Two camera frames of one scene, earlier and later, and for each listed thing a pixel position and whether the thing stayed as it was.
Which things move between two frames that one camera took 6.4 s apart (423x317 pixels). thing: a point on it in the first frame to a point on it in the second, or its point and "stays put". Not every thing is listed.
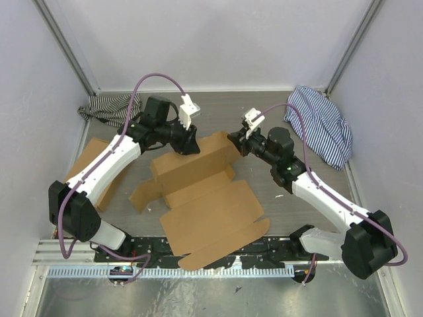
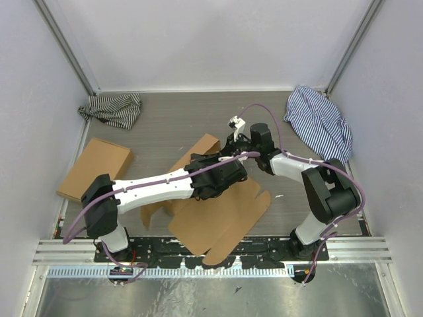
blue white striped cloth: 327,133 stays put
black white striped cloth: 112,111 stays put
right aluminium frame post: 373,8 stays put
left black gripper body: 176,135 to 206,160
